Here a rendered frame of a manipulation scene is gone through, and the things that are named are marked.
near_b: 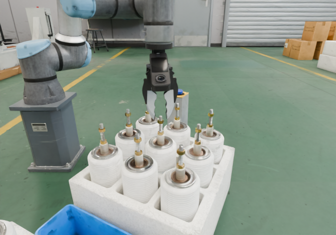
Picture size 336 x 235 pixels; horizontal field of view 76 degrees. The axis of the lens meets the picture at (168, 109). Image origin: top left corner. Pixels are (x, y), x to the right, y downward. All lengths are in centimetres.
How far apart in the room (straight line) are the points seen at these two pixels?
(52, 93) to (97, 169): 43
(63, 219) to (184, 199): 36
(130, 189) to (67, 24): 66
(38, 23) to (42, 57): 333
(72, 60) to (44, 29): 329
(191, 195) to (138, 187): 14
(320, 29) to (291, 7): 211
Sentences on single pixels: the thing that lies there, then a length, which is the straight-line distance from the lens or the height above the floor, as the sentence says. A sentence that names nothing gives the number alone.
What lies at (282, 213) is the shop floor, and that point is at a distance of 89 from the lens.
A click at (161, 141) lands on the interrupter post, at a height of 26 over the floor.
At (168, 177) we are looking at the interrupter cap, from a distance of 53.
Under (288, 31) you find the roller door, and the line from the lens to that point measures 636.
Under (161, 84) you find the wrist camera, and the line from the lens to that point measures 50.
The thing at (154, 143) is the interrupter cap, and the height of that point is 25.
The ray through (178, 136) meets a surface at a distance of 72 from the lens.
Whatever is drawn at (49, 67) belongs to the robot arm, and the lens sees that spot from 95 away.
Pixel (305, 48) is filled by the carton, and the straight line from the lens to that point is 430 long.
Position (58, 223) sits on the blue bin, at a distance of 72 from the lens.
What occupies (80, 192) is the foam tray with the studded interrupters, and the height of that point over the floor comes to 15.
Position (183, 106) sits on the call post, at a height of 27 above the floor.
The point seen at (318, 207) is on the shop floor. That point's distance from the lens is 97.
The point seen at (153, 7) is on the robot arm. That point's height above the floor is 63.
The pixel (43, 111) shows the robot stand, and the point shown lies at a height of 28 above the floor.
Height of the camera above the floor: 60
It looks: 22 degrees down
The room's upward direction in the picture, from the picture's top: straight up
